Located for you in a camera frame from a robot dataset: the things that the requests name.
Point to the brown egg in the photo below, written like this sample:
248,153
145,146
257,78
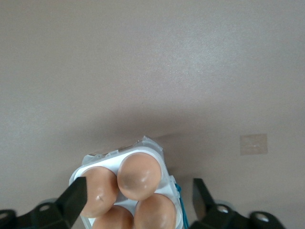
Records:
102,188
155,212
114,220
139,176

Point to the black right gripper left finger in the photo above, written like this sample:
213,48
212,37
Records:
74,200

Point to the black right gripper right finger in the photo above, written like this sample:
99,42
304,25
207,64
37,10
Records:
203,205

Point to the clear plastic egg box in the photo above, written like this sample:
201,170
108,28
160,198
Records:
107,162

